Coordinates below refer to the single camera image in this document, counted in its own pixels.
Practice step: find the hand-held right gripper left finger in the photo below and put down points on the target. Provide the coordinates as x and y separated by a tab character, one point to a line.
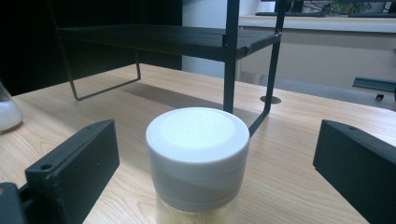
74	168

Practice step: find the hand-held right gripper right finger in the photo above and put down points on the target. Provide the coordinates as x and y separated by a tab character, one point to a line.
361	168

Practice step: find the jar with white powder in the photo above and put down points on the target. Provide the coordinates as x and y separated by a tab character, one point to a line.
7	116

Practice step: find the jar with yellow contents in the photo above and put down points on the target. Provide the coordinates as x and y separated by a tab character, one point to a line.
196	149

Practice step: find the black metal shelf rack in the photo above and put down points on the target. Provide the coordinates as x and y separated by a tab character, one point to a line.
231	62

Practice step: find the green potted plant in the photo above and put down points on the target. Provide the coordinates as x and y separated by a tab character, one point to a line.
351	6

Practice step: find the black keyboard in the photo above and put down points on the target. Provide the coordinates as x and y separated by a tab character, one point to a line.
289	14

